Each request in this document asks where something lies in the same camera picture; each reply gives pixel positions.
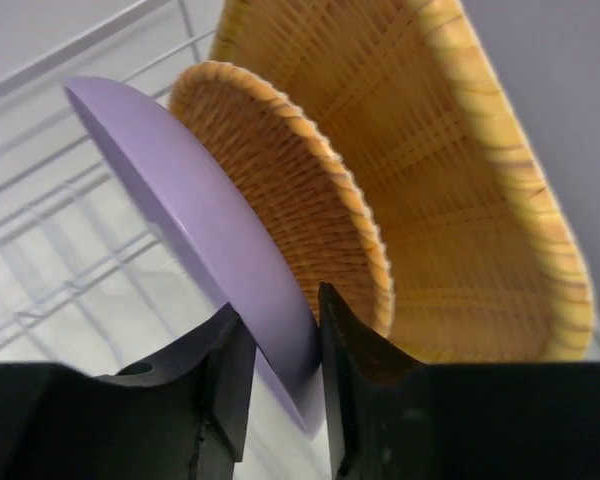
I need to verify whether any purple plastic plate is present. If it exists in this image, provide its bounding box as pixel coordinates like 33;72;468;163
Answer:
64;76;325;437

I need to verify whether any white wire dish rack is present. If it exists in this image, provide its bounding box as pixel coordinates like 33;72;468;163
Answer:
0;1;221;373

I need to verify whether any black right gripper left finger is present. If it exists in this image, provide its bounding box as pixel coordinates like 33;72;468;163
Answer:
0;306;255;479

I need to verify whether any large square woven tray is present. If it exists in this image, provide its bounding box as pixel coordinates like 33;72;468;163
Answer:
212;1;594;362

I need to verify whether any small round woven plate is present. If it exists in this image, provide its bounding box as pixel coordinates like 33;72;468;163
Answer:
169;61;395;336

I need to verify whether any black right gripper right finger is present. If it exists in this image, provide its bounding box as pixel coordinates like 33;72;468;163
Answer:
318;283;600;479

